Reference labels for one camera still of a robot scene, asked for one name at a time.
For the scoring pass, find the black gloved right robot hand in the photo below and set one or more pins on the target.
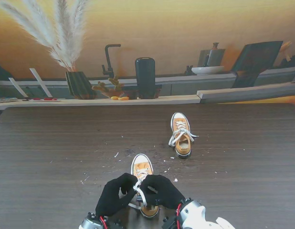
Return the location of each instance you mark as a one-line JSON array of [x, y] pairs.
[[164, 190]]

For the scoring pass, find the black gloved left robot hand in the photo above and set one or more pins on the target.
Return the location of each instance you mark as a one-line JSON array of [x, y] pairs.
[[111, 195]]

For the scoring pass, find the yellow sneaker with spread lace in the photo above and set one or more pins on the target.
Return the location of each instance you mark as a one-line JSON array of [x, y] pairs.
[[141, 164]]

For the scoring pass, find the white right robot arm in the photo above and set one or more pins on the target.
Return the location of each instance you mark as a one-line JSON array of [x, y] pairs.
[[195, 214]]

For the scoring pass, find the light wooden shelf plank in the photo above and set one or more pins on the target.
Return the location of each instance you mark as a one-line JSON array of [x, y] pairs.
[[138, 101]]

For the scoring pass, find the orange fruit pieces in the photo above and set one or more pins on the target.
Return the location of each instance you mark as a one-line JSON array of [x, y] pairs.
[[121, 98]]

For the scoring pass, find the dark ribbed vase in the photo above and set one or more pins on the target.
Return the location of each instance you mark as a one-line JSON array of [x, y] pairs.
[[78, 86]]

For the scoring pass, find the black cylindrical canister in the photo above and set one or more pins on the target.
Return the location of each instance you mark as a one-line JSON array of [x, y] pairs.
[[145, 76]]

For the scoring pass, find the grey shelf plank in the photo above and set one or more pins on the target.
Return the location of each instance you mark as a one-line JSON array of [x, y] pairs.
[[245, 94]]

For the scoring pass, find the white bowl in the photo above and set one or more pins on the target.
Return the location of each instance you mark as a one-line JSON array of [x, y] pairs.
[[207, 70]]

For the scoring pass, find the long white slanted slat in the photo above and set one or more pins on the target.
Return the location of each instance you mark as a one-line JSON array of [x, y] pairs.
[[40, 82]]

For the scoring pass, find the black kitchen faucet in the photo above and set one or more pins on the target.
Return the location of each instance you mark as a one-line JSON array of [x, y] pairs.
[[107, 59]]

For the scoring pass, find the grey metal kettle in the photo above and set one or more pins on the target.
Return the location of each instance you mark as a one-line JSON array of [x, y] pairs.
[[213, 57]]

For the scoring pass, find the short white slanted slat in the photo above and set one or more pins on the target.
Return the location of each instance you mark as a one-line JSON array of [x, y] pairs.
[[17, 87]]

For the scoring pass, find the white pampas grass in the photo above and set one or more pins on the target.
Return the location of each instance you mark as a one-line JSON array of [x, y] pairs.
[[66, 47]]

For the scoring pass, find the dark slanted board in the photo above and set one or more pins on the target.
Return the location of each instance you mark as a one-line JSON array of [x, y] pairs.
[[257, 55]]

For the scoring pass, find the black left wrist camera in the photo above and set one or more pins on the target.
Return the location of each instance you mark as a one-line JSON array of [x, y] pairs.
[[116, 224]]

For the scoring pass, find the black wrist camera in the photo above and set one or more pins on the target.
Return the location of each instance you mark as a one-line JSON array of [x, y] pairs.
[[116, 224], [169, 221]]

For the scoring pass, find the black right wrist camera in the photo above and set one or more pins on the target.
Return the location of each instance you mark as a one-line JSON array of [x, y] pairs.
[[169, 221]]

